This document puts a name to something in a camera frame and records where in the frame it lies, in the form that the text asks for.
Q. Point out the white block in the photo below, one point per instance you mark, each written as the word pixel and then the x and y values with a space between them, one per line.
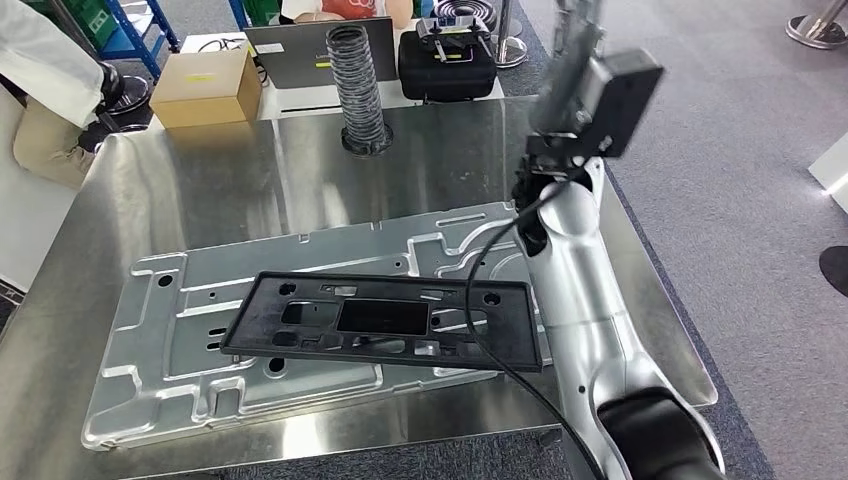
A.
pixel 836 172

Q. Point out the green crate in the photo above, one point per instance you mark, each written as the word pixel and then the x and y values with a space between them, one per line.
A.
pixel 93 16

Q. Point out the chrome stanchion base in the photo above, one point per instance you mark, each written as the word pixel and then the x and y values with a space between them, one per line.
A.
pixel 818 30

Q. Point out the grey and yellow handheld device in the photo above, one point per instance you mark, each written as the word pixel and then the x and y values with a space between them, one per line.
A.
pixel 454 30

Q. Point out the black bag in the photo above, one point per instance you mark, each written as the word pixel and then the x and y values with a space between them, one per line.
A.
pixel 447 79

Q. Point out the black stanchion base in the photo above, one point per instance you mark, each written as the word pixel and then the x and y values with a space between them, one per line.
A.
pixel 836 268

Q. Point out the black office chair base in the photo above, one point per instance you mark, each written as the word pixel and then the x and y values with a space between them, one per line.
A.
pixel 129 93

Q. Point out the person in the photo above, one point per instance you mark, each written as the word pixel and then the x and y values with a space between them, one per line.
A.
pixel 351 8
pixel 46 66

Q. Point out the stamped silver metal plate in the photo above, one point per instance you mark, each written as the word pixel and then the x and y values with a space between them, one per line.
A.
pixel 166 384

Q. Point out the black plastic car part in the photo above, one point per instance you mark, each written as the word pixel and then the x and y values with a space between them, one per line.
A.
pixel 503 331

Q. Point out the stainless steel workbench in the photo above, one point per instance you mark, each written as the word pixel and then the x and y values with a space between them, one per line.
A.
pixel 199 179

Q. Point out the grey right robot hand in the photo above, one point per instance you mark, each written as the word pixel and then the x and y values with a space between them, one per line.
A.
pixel 570 66

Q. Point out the chrome stanchion post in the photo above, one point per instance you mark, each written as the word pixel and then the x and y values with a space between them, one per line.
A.
pixel 509 46

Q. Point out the brown cardboard box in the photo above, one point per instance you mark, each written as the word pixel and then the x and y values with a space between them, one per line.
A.
pixel 205 86

